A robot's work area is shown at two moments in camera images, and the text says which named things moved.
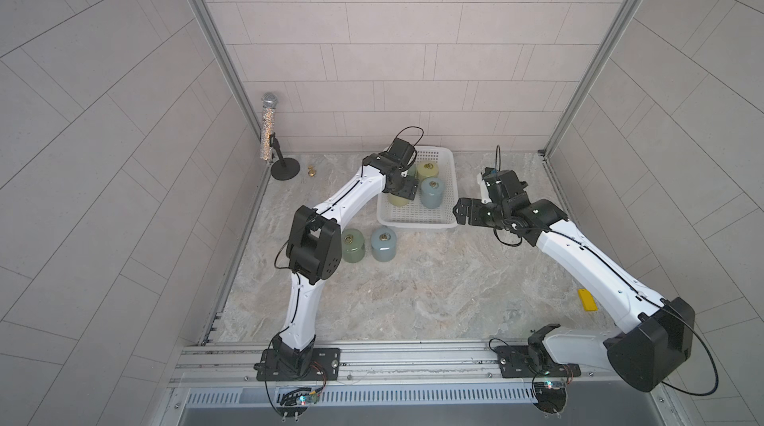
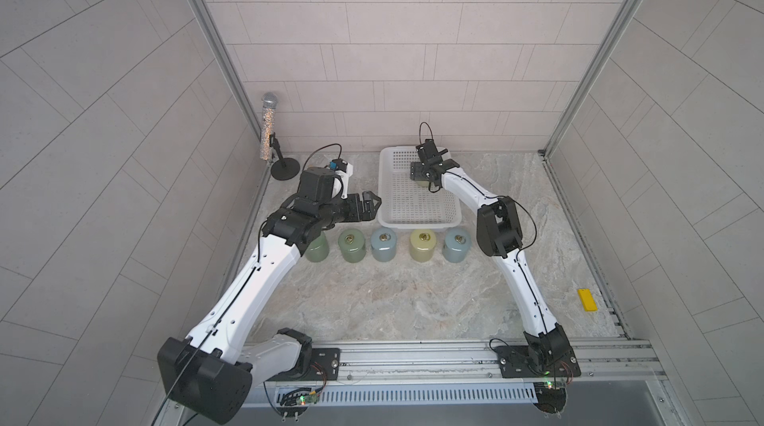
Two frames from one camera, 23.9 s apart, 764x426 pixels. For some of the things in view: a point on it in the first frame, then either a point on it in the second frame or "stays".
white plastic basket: x=416 y=214 stays
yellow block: x=587 y=300 stays
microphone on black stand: x=286 y=168 stays
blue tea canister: x=432 y=192 to x=457 y=245
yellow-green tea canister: x=397 y=201 to x=422 y=245
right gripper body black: x=487 y=215 to x=424 y=170
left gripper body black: x=402 y=186 to x=346 y=209
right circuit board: x=551 y=396 stays
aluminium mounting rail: x=458 y=364 stays
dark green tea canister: x=353 y=246 stays
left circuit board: x=294 y=403 stays
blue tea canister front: x=383 y=244 stays
